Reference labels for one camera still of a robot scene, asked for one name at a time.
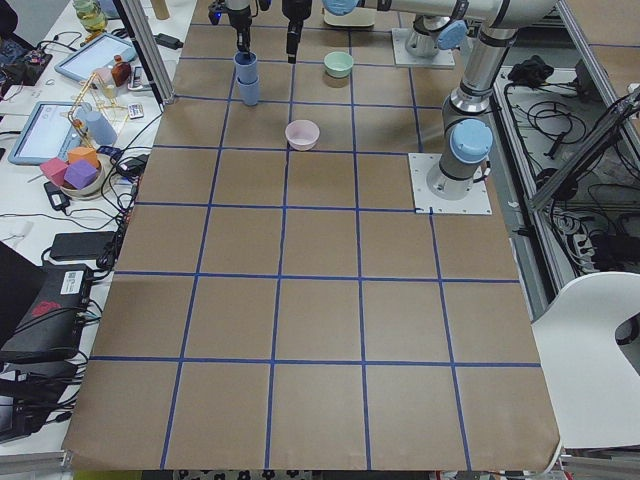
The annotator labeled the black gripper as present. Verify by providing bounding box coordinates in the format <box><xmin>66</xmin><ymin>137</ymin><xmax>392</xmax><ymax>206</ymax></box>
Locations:
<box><xmin>208</xmin><ymin>0</ymin><xmax>272</xmax><ymax>53</ymax></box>
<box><xmin>281</xmin><ymin>0</ymin><xmax>311</xmax><ymax>63</ymax></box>

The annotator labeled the light blue plastic cup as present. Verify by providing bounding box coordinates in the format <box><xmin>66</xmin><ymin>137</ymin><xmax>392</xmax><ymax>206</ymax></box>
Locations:
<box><xmin>233</xmin><ymin>51</ymin><xmax>259</xmax><ymax>85</ymax></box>

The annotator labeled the dark blue plastic cup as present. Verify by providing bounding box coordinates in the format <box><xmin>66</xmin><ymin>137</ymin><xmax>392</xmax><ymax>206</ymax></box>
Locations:
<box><xmin>236</xmin><ymin>78</ymin><xmax>260</xmax><ymax>106</ymax></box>

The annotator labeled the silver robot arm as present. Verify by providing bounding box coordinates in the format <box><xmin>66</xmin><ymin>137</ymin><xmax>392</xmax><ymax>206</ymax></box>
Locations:
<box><xmin>208</xmin><ymin>1</ymin><xmax>468</xmax><ymax>64</ymax></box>
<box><xmin>323</xmin><ymin>0</ymin><xmax>556</xmax><ymax>126</ymax></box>

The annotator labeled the mint green bowl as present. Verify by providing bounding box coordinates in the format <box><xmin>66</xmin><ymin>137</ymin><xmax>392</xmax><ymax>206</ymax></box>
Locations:
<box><xmin>323</xmin><ymin>51</ymin><xmax>354</xmax><ymax>79</ymax></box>

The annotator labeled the pink bowl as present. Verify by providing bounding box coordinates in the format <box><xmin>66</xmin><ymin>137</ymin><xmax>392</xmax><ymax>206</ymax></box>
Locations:
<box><xmin>285</xmin><ymin>119</ymin><xmax>320</xmax><ymax>151</ymax></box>

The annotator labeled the brown glass bottle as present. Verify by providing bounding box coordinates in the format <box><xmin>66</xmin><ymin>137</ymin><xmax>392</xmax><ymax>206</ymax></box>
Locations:
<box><xmin>111</xmin><ymin>55</ymin><xmax>132</xmax><ymax>87</ymax></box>

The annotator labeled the blue cased tablet far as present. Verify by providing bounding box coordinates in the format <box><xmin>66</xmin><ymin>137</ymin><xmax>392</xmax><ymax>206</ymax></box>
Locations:
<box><xmin>54</xmin><ymin>33</ymin><xmax>137</xmax><ymax>81</ymax></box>

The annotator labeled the blue cased tablet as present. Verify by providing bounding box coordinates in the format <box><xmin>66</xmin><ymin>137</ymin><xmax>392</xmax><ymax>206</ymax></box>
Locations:
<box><xmin>8</xmin><ymin>101</ymin><xmax>81</xmax><ymax>165</ymax></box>
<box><xmin>54</xmin><ymin>33</ymin><xmax>137</xmax><ymax>81</ymax></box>

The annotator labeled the wooden marble run toy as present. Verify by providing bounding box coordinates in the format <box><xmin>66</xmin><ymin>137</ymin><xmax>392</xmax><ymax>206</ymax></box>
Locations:
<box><xmin>67</xmin><ymin>70</ymin><xmax>129</xmax><ymax>146</ymax></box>

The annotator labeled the bowl of foam cubes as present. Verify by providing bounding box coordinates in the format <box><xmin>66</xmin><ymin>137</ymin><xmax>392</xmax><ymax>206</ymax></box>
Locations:
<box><xmin>40</xmin><ymin>146</ymin><xmax>106</xmax><ymax>200</ymax></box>

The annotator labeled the blue cased tablet near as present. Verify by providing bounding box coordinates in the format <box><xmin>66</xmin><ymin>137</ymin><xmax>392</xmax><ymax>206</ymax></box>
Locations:
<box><xmin>8</xmin><ymin>101</ymin><xmax>81</xmax><ymax>165</ymax></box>

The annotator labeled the black cloth bundle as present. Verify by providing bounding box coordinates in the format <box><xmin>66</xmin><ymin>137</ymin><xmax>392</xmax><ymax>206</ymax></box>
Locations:
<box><xmin>507</xmin><ymin>55</ymin><xmax>554</xmax><ymax>88</ymax></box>

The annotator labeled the black power adapter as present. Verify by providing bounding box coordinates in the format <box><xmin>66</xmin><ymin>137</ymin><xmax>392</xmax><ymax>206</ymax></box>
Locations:
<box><xmin>49</xmin><ymin>231</ymin><xmax>115</xmax><ymax>261</ymax></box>

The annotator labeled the white chair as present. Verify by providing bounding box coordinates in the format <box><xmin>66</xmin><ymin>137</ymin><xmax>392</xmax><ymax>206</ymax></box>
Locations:
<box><xmin>532</xmin><ymin>272</ymin><xmax>639</xmax><ymax>449</ymax></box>

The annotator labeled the aluminium frame post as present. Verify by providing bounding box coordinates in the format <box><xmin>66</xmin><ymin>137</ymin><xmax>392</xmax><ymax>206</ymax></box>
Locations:
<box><xmin>116</xmin><ymin>0</ymin><xmax>175</xmax><ymax>105</ymax></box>

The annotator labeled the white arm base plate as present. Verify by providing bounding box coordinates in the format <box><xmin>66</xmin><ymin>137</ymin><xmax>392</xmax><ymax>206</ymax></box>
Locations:
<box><xmin>408</xmin><ymin>153</ymin><xmax>492</xmax><ymax>215</ymax></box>
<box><xmin>392</xmin><ymin>28</ymin><xmax>455</xmax><ymax>70</ymax></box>

